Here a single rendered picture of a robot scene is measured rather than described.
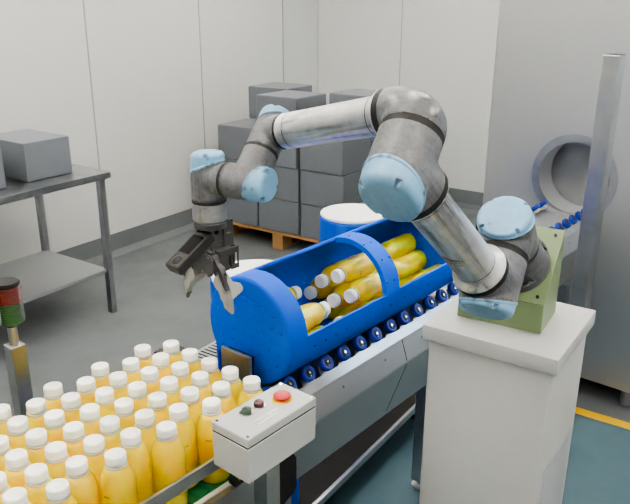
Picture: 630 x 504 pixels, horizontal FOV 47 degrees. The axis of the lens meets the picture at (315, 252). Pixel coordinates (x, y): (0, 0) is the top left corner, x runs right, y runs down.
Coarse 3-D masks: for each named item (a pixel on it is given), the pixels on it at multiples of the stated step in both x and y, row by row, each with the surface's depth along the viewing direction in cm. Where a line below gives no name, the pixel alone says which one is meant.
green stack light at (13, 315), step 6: (6, 306) 164; (12, 306) 164; (18, 306) 166; (0, 312) 164; (6, 312) 164; (12, 312) 165; (18, 312) 166; (24, 312) 168; (0, 318) 165; (6, 318) 165; (12, 318) 165; (18, 318) 166; (24, 318) 168; (0, 324) 165; (6, 324) 165; (12, 324) 166
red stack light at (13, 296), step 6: (12, 288) 164; (18, 288) 165; (0, 294) 163; (6, 294) 163; (12, 294) 164; (18, 294) 165; (0, 300) 163; (6, 300) 163; (12, 300) 164; (18, 300) 165; (0, 306) 164
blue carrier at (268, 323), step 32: (384, 224) 237; (288, 256) 192; (320, 256) 217; (384, 256) 202; (256, 288) 173; (288, 288) 175; (384, 288) 200; (416, 288) 212; (224, 320) 184; (256, 320) 176; (288, 320) 170; (352, 320) 189; (256, 352) 179; (288, 352) 171; (320, 352) 184
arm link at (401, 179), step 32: (384, 128) 122; (416, 128) 119; (384, 160) 117; (416, 160) 117; (384, 192) 119; (416, 192) 117; (416, 224) 129; (448, 224) 129; (448, 256) 136; (480, 256) 138; (512, 256) 148; (480, 288) 143; (512, 288) 146
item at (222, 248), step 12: (204, 228) 154; (216, 228) 155; (228, 228) 160; (216, 240) 158; (228, 240) 161; (204, 252) 156; (216, 252) 157; (228, 252) 159; (204, 264) 158; (228, 264) 161
